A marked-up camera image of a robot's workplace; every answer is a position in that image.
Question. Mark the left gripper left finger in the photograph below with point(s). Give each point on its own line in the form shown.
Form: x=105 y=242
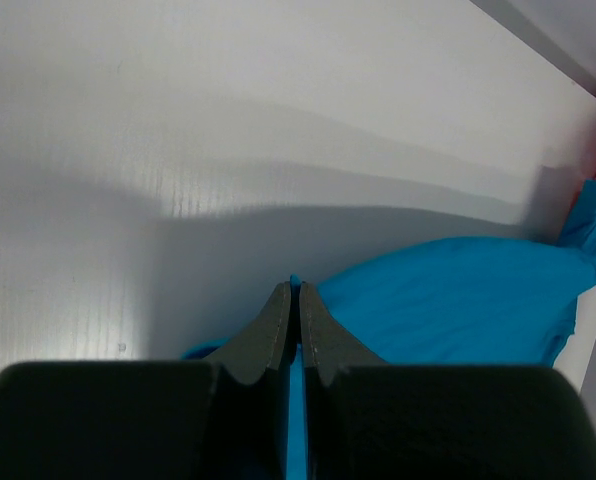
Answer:
x=224 y=416

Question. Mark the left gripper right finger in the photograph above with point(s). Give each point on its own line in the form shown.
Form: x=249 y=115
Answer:
x=369 y=419

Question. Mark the teal blue t shirt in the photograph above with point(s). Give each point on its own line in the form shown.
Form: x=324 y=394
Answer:
x=469 y=301

